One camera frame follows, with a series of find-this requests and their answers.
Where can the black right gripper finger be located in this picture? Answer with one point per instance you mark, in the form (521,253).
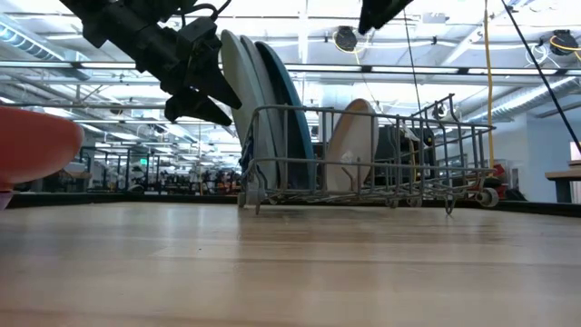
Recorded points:
(374,11)

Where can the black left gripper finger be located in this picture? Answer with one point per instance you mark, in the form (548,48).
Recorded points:
(190,109)
(209,77)

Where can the large pale blue plate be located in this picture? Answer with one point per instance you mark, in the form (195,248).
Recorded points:
(243,68)
(272,104)

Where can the small cream plate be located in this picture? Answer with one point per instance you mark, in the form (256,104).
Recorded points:
(351,136)

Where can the orange plate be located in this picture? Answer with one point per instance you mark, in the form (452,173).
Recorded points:
(36,145)

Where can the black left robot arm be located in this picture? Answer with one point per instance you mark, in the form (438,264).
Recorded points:
(104,20)

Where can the wooden side table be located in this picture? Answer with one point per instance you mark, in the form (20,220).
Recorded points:
(563,175)

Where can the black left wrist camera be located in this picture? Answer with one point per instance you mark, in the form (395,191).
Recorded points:
(197,32)

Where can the black table edge rail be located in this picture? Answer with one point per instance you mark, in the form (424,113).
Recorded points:
(136,199)

